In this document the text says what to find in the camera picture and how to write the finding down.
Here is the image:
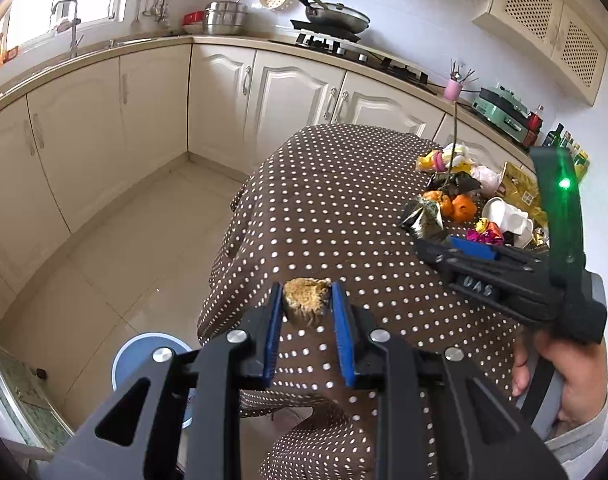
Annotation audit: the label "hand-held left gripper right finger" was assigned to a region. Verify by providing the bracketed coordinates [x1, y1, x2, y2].
[331, 281, 570, 480]

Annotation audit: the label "cream kitchen base cabinets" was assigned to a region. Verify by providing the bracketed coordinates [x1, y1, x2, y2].
[0, 35, 535, 321]

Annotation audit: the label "person's right forearm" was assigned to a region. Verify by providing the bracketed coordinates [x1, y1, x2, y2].
[544, 392, 608, 467]

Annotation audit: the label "black gold foil wrapper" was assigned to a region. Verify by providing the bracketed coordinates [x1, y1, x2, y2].
[400, 195, 449, 241]

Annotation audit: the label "chrome kitchen faucet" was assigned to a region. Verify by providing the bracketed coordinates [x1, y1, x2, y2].
[51, 0, 82, 59]

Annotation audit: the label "green electric grill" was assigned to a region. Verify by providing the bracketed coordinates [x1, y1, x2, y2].
[471, 86, 532, 145]

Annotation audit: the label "thin brown twig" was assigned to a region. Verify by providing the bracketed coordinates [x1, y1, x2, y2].
[446, 101, 460, 188]

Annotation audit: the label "pink utensil holder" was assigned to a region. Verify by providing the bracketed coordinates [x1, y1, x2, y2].
[444, 59, 480, 101]

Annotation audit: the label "white plastic bag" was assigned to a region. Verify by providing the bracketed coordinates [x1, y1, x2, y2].
[470, 164, 503, 197]

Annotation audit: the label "person's right hand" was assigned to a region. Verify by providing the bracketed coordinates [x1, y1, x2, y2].
[513, 331, 608, 426]

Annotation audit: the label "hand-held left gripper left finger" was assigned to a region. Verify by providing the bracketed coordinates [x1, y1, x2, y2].
[41, 282, 285, 480]

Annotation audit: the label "cream lattice wall cabinet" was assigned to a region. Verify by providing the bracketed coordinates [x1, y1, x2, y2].
[471, 0, 608, 107]

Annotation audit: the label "brown cake piece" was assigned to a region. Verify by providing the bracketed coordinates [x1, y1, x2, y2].
[283, 277, 333, 325]

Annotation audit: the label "black wok with glass lid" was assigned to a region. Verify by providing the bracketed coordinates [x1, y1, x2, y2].
[279, 0, 371, 35]

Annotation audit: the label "white paper cup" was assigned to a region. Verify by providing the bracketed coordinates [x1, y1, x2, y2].
[481, 196, 535, 249]

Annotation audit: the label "black gas stove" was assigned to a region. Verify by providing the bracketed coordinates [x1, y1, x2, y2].
[269, 20, 429, 88]

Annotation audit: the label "colourful candy wrapper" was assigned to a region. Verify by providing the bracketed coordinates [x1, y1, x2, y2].
[466, 217, 507, 246]

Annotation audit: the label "patterned glass door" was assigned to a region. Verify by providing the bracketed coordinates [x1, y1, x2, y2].
[0, 340, 77, 466]

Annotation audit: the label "yellow packet with pink band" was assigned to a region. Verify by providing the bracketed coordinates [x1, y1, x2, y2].
[416, 149, 472, 175]

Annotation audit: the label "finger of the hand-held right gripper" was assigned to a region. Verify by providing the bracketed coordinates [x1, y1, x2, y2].
[415, 238, 485, 286]
[449, 236, 550, 273]

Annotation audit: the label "blue trash bin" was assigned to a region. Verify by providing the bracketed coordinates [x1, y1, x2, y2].
[111, 332, 193, 431]

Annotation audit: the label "orange tangerine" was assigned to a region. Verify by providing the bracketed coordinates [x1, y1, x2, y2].
[424, 190, 453, 217]
[451, 194, 479, 223]

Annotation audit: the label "gold cardboard box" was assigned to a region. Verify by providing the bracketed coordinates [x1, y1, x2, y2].
[499, 161, 547, 221]

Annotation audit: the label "red bowl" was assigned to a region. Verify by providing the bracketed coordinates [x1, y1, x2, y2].
[183, 10, 207, 35]

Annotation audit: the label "green yellow oil bottle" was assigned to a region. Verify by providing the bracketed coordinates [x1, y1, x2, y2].
[571, 142, 593, 181]

